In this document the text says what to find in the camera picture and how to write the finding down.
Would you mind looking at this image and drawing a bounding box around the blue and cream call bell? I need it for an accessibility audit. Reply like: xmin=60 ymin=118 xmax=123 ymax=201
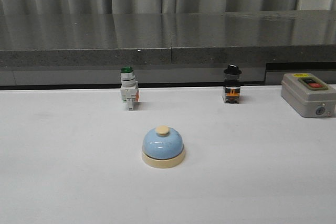
xmin=142 ymin=125 xmax=186 ymax=168

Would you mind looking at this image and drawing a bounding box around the black rotary selector switch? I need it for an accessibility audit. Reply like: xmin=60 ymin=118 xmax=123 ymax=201
xmin=223 ymin=65 xmax=242 ymax=104

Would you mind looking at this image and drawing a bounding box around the grey stone counter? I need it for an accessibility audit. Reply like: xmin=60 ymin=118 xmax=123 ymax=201
xmin=1 ymin=10 xmax=335 ymax=89

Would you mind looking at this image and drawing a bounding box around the grey power switch box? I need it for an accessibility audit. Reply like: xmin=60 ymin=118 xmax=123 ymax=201
xmin=281 ymin=73 xmax=335 ymax=118

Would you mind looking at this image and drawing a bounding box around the green push button switch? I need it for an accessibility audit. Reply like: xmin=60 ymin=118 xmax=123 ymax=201
xmin=120 ymin=66 xmax=139 ymax=110

